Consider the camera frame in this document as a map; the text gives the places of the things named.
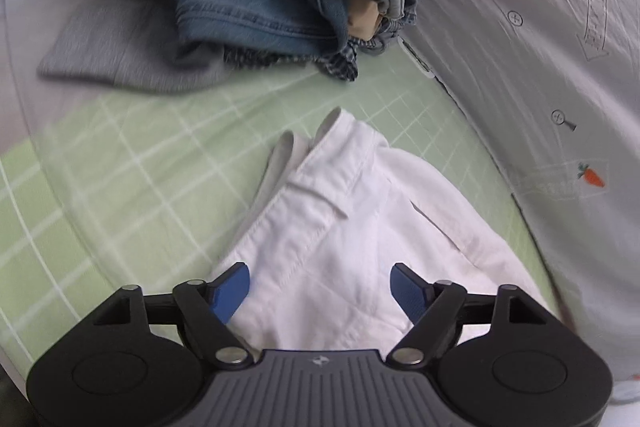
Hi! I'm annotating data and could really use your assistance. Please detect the green checkered tablecloth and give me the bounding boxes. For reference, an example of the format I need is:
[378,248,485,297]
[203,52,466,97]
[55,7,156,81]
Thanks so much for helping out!
[1,44,554,377]

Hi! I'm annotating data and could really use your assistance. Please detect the white trousers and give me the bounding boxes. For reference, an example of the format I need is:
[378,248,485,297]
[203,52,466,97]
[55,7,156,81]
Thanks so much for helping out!
[227,108,541,353]

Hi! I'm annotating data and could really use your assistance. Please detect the grey carrot-print storage bag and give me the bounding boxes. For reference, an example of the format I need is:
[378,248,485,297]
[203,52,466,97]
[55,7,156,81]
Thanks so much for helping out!
[408,0,639,403]

